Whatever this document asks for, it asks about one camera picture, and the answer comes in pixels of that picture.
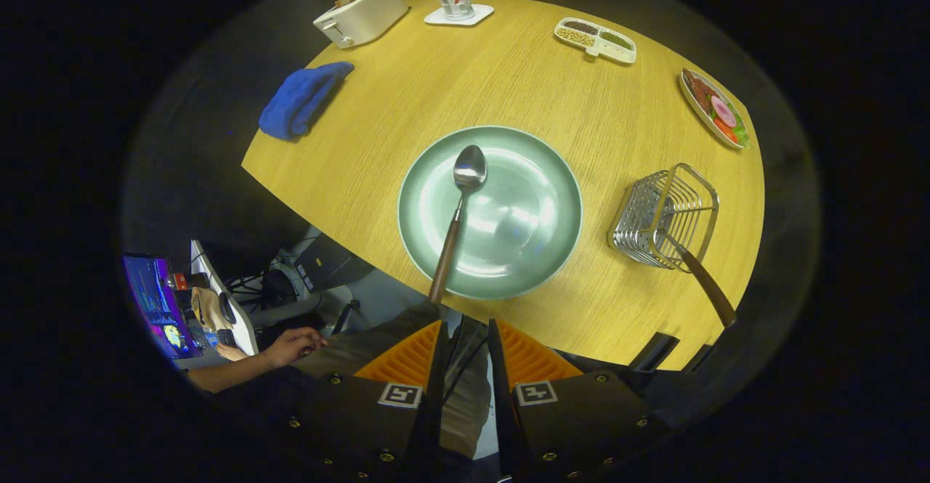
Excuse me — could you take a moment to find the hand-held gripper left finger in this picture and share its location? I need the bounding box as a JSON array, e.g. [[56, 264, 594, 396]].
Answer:
[[269, 318, 448, 483]]

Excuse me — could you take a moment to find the green round plate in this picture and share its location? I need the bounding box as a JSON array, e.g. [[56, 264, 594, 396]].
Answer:
[[397, 126, 583, 301]]

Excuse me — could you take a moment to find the black backdrop cloth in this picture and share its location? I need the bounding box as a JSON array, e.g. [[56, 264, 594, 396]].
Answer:
[[120, 0, 342, 266]]

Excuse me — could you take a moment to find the computer monitor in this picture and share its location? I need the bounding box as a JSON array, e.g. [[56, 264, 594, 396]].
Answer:
[[122, 253, 193, 360]]

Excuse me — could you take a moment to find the white plate of food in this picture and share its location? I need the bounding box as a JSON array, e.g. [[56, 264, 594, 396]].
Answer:
[[679, 68, 751, 150]]

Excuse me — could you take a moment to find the cream toaster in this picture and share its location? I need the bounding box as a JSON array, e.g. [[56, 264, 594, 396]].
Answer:
[[313, 0, 410, 49]]

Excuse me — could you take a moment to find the wooden-handled metal spoon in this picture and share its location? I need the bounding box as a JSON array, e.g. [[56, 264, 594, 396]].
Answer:
[[429, 145, 488, 304]]

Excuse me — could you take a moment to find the metal wire basket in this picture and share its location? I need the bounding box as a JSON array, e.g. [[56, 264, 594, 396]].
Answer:
[[607, 163, 720, 274]]

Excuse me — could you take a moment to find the white divided bean dish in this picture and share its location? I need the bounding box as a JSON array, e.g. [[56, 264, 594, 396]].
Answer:
[[554, 17, 637, 65]]

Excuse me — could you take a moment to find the white coaster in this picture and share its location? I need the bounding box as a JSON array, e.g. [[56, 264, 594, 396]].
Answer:
[[424, 4, 495, 27]]

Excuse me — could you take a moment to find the wooden-handled metal fork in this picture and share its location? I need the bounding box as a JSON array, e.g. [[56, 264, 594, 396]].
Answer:
[[654, 192, 737, 328]]

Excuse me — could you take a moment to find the blue folded cloth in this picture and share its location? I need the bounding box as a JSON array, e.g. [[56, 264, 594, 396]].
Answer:
[[259, 61, 355, 142]]

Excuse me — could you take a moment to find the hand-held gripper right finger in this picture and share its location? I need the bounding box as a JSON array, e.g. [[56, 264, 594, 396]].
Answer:
[[487, 318, 673, 483]]

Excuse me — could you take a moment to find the white side desk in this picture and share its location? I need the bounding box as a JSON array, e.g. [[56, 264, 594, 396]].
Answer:
[[190, 240, 259, 357]]

